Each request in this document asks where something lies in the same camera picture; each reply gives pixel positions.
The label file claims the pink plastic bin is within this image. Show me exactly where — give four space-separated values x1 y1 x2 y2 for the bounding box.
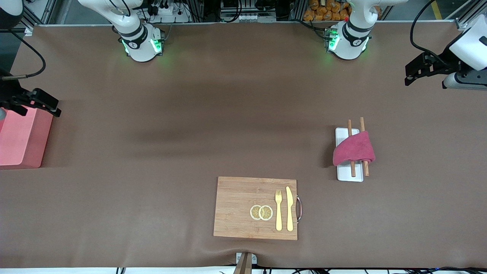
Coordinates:
0 100 54 170

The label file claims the magenta microfibre cloth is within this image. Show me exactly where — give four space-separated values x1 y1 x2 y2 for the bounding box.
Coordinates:
333 131 376 167

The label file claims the white power strip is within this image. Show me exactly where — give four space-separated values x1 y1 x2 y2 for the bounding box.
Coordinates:
146 2 191 24

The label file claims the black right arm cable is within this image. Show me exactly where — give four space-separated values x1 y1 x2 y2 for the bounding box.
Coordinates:
0 29 47 81

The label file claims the aluminium frame profile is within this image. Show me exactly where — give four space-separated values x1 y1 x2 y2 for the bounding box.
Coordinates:
445 0 487 31
10 0 58 37

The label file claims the camera mount bracket with post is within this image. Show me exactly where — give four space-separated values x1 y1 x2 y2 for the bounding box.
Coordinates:
232 252 258 274

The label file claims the yellow plastic fork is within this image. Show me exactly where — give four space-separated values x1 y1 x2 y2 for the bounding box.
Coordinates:
274 189 283 231

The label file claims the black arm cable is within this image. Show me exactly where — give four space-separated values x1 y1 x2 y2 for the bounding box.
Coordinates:
410 0 457 68
0 29 47 81

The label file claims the white rack base tray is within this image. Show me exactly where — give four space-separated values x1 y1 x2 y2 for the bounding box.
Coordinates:
335 127 364 182

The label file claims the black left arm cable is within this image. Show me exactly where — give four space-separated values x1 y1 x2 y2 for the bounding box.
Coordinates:
410 0 457 68

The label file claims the white connector block row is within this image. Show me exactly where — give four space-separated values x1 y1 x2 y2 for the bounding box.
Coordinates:
236 13 268 22

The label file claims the wooden cutting board with handle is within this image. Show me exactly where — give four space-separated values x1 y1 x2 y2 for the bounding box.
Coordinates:
213 176 303 241

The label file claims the bag of orange buns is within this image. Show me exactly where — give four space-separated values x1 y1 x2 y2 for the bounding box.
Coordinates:
303 0 351 22

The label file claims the yellow plastic knife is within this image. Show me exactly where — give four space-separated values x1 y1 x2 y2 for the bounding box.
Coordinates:
285 186 294 232

